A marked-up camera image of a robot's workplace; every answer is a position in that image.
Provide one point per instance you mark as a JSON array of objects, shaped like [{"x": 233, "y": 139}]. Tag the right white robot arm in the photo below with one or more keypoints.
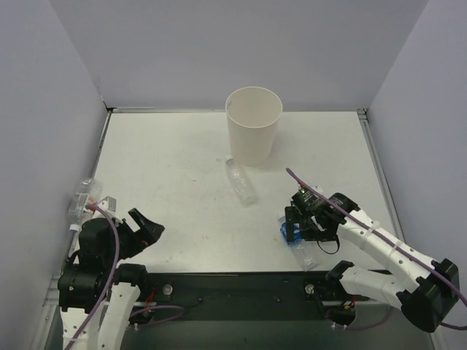
[{"x": 422, "y": 288}]

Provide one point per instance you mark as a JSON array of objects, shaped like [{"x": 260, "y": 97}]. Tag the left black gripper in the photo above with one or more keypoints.
[{"x": 133, "y": 238}]

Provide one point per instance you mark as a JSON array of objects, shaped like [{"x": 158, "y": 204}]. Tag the clear plastic bottle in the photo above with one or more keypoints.
[{"x": 240, "y": 182}]

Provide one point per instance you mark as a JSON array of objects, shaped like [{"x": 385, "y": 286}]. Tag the clear bottle white cap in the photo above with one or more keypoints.
[{"x": 88, "y": 192}]

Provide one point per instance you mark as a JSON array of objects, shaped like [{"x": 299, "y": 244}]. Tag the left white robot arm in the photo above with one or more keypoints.
[{"x": 98, "y": 287}]

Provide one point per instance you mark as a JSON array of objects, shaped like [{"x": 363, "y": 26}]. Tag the clear bottle blue label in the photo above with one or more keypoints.
[{"x": 304, "y": 252}]

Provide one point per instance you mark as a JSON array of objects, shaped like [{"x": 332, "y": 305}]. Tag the white cylindrical waste bin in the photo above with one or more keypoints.
[{"x": 253, "y": 114}]

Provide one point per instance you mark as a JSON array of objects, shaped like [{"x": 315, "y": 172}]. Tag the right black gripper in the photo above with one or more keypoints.
[{"x": 304, "y": 224}]

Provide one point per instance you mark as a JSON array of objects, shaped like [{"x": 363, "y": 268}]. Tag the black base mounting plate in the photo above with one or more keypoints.
[{"x": 261, "y": 296}]

